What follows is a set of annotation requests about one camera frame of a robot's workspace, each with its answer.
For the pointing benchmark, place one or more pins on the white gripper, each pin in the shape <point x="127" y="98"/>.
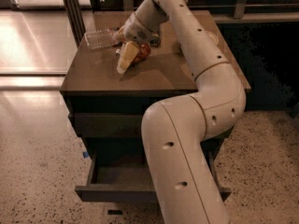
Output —
<point x="135" y="32"/>

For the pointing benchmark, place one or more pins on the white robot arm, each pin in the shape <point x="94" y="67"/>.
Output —
<point x="173" y="129"/>

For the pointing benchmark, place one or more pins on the dark slim can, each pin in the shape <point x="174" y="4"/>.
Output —
<point x="155" y="42"/>

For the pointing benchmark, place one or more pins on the dark grey drawer cabinet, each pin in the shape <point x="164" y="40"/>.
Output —
<point x="106" y="108"/>

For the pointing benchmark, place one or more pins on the open grey drawer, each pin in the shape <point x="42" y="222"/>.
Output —
<point x="123" y="179"/>

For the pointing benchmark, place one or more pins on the clear plastic water bottle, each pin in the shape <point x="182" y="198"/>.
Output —
<point x="101" y="39"/>

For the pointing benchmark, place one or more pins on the stainless steel refrigerator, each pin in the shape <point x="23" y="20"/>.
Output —
<point x="35" y="37"/>

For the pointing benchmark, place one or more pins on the white paper bowl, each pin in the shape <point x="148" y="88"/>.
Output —
<point x="213" y="37"/>

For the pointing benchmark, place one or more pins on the blue tape piece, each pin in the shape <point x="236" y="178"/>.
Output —
<point x="85" y="154"/>

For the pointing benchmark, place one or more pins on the black floor marker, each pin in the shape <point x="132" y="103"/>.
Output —
<point x="115" y="212"/>

